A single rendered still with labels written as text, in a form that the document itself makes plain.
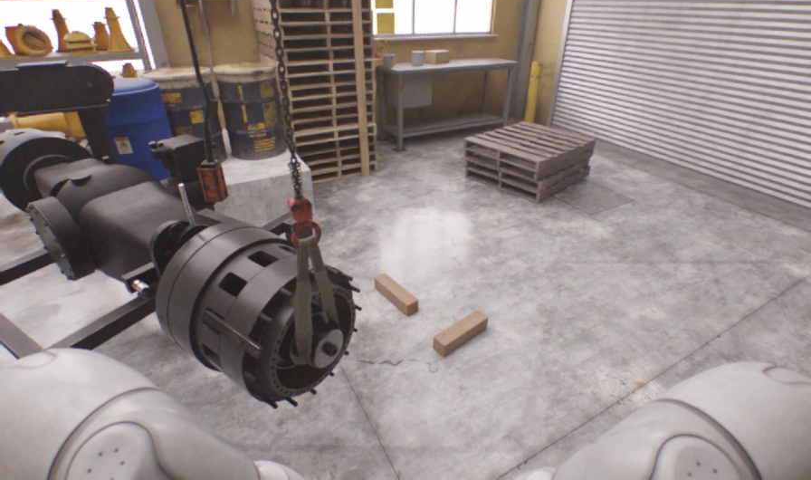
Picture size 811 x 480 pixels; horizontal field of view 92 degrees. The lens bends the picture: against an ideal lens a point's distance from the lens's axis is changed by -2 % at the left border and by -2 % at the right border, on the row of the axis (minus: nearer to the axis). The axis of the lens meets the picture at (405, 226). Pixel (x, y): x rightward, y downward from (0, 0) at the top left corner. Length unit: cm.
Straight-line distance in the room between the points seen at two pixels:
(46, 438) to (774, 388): 72
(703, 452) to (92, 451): 50
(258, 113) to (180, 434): 404
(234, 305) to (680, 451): 122
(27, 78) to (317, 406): 279
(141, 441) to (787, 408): 60
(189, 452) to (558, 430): 210
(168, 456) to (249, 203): 369
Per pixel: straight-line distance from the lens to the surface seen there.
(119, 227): 212
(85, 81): 359
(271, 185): 402
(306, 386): 158
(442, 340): 253
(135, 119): 390
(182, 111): 430
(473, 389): 244
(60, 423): 53
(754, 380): 58
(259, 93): 434
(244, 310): 137
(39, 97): 366
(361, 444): 224
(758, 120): 586
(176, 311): 161
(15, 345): 240
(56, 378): 57
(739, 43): 594
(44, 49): 921
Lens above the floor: 189
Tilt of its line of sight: 29 degrees down
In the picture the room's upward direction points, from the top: straight up
